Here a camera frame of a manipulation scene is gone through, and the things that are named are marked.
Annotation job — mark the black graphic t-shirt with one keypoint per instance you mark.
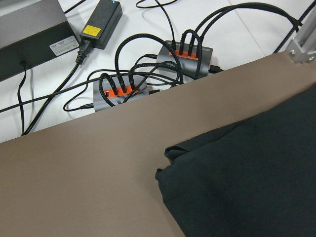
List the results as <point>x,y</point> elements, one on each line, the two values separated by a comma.
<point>252,178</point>

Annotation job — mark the grey orange usb hub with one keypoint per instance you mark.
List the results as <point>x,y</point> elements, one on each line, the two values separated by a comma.
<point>188,63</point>
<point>100,104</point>

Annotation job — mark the black power adapter brick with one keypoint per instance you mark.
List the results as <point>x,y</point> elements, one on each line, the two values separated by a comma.
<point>102,23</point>

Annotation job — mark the black mini PC box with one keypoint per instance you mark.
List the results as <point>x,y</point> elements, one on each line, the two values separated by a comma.
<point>34,35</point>

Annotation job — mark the aluminium frame post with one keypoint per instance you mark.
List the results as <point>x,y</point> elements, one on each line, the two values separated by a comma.
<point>302,48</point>

